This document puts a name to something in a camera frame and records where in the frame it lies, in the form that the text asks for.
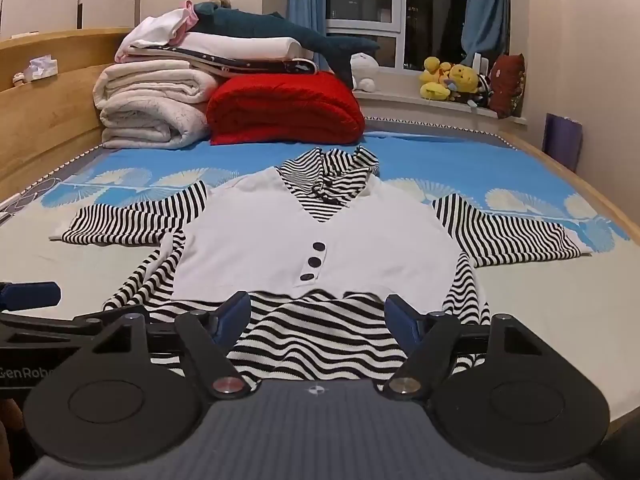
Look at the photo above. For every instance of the white framed window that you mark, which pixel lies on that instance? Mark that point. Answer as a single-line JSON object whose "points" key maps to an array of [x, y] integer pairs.
{"points": [[400, 5]]}

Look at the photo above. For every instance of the white fleecy folded blanket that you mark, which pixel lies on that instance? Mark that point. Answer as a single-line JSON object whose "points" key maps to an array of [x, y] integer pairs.
{"points": [[150, 105]]}

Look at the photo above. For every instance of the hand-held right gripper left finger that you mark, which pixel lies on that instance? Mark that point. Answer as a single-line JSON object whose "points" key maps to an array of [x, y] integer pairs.
{"points": [[234, 316]]}

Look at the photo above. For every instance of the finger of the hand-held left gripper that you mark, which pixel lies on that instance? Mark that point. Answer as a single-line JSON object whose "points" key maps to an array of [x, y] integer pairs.
{"points": [[32, 295]]}

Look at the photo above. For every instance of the white plush toy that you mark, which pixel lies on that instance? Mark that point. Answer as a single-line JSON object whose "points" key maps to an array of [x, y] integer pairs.
{"points": [[364, 72]]}

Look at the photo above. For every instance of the striped and white shirt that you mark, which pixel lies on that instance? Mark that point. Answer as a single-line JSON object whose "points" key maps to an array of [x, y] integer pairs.
{"points": [[250, 240]]}

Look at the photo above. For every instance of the yellow duck plush toy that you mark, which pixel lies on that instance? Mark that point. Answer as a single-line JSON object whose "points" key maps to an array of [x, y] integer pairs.
{"points": [[434, 82]]}

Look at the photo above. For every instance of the tissue pack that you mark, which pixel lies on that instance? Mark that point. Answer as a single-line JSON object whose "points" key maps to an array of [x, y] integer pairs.
{"points": [[42, 66]]}

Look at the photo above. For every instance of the dark teal shark plush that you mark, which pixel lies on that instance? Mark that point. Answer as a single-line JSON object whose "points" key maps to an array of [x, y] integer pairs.
{"points": [[280, 27]]}

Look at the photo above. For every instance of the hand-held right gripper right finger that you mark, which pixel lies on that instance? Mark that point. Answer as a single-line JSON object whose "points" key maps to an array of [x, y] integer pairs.
{"points": [[401, 318]]}

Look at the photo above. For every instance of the red folded blanket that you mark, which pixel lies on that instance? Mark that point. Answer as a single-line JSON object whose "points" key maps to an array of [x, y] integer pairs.
{"points": [[285, 110]]}

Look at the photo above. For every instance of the yellow bear plush toy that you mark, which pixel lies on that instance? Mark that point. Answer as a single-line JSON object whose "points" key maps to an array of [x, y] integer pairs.
{"points": [[465, 80]]}

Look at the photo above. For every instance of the brown plush toy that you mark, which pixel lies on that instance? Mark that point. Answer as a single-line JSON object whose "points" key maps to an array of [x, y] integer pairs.
{"points": [[507, 85]]}

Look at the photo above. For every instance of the pink and white cloth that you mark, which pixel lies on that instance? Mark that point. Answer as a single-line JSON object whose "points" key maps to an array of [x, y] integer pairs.
{"points": [[160, 22]]}

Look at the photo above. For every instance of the blue and cream bed sheet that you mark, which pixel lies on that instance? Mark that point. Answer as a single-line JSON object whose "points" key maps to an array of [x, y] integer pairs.
{"points": [[450, 160]]}

